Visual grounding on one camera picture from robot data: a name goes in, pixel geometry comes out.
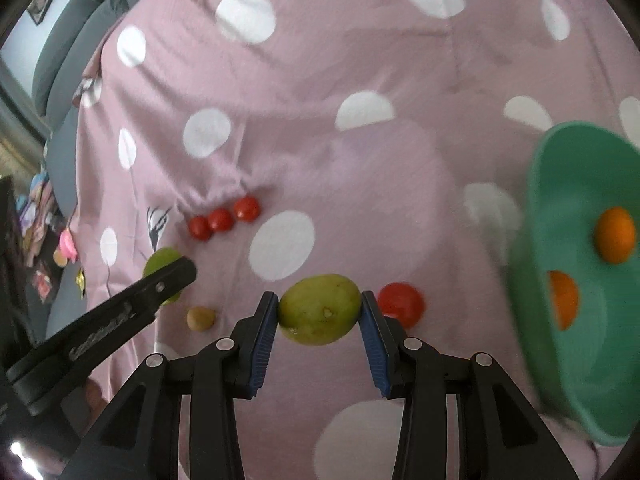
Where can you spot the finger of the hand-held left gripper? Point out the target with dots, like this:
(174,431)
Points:
(172,277)

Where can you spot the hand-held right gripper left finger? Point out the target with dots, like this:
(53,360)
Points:
(265,340)

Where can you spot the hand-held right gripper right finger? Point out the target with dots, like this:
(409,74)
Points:
(372,345)

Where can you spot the small green fruit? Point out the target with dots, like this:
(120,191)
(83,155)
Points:
(160,260)

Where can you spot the large red tomato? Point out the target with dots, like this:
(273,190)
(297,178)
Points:
(402,305)

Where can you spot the red cherry tomato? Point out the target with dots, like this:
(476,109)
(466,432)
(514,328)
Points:
(247,208)
(199,227)
(220,219)

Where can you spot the large oval green fruit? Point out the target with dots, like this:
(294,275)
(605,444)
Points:
(320,310)

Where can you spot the teal plastic bowl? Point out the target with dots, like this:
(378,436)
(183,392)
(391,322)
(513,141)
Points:
(575,370)

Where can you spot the small red packet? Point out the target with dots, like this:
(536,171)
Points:
(43,286)

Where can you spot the pink plastic toy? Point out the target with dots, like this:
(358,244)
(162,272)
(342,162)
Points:
(67,247)

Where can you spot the dark low table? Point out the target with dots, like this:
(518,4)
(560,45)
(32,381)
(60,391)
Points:
(12,260)

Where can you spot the pile of colourful toys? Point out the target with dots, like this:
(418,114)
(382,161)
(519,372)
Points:
(35,205)

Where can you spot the orange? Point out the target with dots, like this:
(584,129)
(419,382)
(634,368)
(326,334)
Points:
(564,300)
(615,236)

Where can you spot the grey sofa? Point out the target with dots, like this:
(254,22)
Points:
(65,45)

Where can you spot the pink polka dot blanket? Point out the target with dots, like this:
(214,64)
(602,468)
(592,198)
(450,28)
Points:
(350,85)

